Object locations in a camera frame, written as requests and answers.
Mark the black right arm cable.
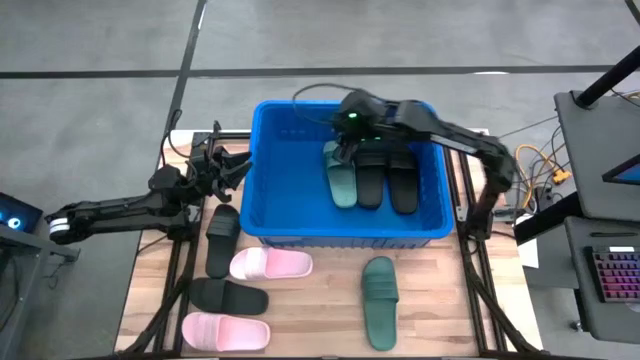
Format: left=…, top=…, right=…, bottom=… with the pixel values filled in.
left=291, top=82, right=361, bottom=126

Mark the grey keyboard shelf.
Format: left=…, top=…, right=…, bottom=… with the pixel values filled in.
left=563, top=215, right=640, bottom=346

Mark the dark screen with blue glow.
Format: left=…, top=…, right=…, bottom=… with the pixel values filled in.
left=601, top=153, right=640, bottom=187

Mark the backlit keyboard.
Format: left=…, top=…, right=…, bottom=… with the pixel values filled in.
left=584, top=244, right=640, bottom=304

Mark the black desk beam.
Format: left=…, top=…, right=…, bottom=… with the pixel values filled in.
left=513, top=192, right=571, bottom=246

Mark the blue plastic bin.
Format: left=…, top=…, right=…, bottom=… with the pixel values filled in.
left=238, top=98, right=455, bottom=250

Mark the black device with blue light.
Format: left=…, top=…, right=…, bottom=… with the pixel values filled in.
left=0, top=192, right=44, bottom=234

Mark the grey metal stand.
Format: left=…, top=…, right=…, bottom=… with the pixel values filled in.
left=0, top=223, right=81, bottom=360

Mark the pink slide sandal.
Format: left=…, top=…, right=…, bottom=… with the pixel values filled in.
left=228, top=245, right=314, bottom=281
left=180, top=311, right=272, bottom=353

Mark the yellow cable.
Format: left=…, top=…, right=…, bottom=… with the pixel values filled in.
left=514, top=143, right=572, bottom=210

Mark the black round pole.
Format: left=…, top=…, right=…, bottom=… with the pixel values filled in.
left=573, top=47, right=640, bottom=109

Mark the green slide sandal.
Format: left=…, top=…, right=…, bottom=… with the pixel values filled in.
left=360, top=255, right=400, bottom=352
left=322, top=139, right=359, bottom=210

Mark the white paper sheet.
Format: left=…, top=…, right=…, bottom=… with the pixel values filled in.
left=517, top=238, right=540, bottom=270

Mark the grey desk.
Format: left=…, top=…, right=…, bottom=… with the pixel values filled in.
left=553, top=89, right=640, bottom=224

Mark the black aluminium frame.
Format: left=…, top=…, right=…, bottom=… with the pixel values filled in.
left=117, top=119, right=254, bottom=357
left=443, top=128, right=544, bottom=357

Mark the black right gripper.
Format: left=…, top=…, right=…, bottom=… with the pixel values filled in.
left=330, top=126, right=374, bottom=166

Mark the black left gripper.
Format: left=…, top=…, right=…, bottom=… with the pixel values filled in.
left=187, top=144, right=253, bottom=202

